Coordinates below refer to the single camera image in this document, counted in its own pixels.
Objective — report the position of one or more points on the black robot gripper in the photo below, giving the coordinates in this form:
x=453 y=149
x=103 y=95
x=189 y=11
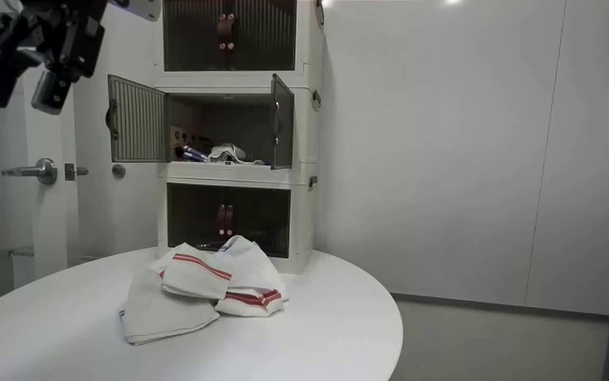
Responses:
x=64 y=35

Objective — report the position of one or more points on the smoky door of compartment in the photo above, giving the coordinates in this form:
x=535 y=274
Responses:
x=285 y=120

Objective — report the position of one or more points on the silver door latch plate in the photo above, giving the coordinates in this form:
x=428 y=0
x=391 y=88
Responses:
x=72 y=173

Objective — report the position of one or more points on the round silver door lock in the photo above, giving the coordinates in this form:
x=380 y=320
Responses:
x=120 y=171

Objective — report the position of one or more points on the white room door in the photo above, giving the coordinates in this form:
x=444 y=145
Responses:
x=52 y=226

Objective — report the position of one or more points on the dark small items in cabinet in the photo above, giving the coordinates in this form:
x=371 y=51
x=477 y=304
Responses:
x=192 y=154

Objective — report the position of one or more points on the white crumpled item in cabinet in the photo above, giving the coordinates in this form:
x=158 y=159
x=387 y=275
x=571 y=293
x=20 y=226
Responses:
x=225 y=154

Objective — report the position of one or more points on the folded white towel red stripes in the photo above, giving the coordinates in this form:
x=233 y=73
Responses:
x=192 y=279

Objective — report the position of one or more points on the white towel small blue mark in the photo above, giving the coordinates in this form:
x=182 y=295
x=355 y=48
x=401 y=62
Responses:
x=158 y=315

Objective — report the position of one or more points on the dark cabinet side latch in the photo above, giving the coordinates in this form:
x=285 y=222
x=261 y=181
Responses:
x=316 y=99
x=313 y=181

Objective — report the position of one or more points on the white stacked storage cabinet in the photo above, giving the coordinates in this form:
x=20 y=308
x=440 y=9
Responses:
x=304 y=213

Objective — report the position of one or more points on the crumpled white towel red stripes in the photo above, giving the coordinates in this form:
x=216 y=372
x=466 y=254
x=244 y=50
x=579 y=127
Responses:
x=249 y=306

